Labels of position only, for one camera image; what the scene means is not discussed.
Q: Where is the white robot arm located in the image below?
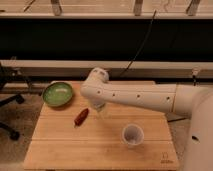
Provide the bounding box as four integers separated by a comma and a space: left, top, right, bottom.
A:
80, 68, 213, 171

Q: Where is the black office chair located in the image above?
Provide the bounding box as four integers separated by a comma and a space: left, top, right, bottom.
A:
0, 64, 25, 141

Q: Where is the green bowl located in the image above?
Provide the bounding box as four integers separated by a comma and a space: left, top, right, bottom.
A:
42, 82, 73, 107

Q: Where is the red pepper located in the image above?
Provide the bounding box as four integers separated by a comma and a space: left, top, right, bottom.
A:
74, 108, 89, 126

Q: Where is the black hanging cable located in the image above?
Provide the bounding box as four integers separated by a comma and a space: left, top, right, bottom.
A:
118, 9, 157, 77

